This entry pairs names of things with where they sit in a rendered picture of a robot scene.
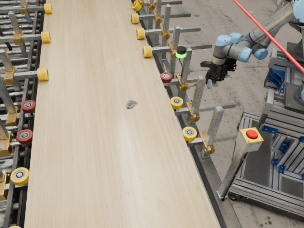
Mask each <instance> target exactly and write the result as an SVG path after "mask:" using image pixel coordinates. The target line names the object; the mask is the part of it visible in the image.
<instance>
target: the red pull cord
mask: <svg viewBox="0 0 304 228"><path fill-rule="evenodd" d="M233 1H234V2H235V3H236V4H237V5H238V6H239V8H240V9H241V10H242V11H243V12H244V13H245V14H246V15H247V16H248V17H249V18H250V19H251V20H252V21H253V22H254V23H255V24H256V25H257V26H258V27H259V28H260V29H261V30H262V31H263V32H264V33H265V34H266V35H267V36H268V37H269V38H270V39H271V40H272V42H273V43H274V44H275V45H276V46H277V47H278V48H279V49H280V50H281V51H282V52H283V53H284V54H285V55H286V56H287V57H288V58H289V59H290V60H291V61H292V62H293V63H294V64H295V65H296V66H297V67H298V68H299V69H300V70H301V71H302V72H303V73H304V68H303V67H302V66H301V65H300V64H299V63H298V62H297V61H296V60H295V59H294V58H293V57H292V56H291V55H290V54H289V53H288V52H287V51H286V50H285V49H284V48H283V47H282V46H281V45H280V44H279V43H278V42H277V41H276V40H275V39H274V38H273V37H272V36H271V35H270V34H269V33H268V32H267V31H266V30H265V29H264V28H263V27H262V26H261V25H260V24H259V23H258V22H257V21H256V20H255V19H254V18H253V17H252V16H251V15H250V14H249V13H248V12H247V11H246V10H245V9H244V8H243V7H242V6H241V5H240V4H239V3H238V2H237V1H236V0H233Z"/></svg>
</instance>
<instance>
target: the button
mask: <svg viewBox="0 0 304 228"><path fill-rule="evenodd" d="M247 135H248V136H249V137H251V138H256V137H257V135H258V134H257V132H256V131H255V130H252V129H250V130H248V132H247Z"/></svg>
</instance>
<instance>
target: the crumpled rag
mask: <svg viewBox="0 0 304 228"><path fill-rule="evenodd" d="M134 106H138V102H136V101H134V100H132V99H130V100H128V101H127V104H126V108H127V109H132V108H134Z"/></svg>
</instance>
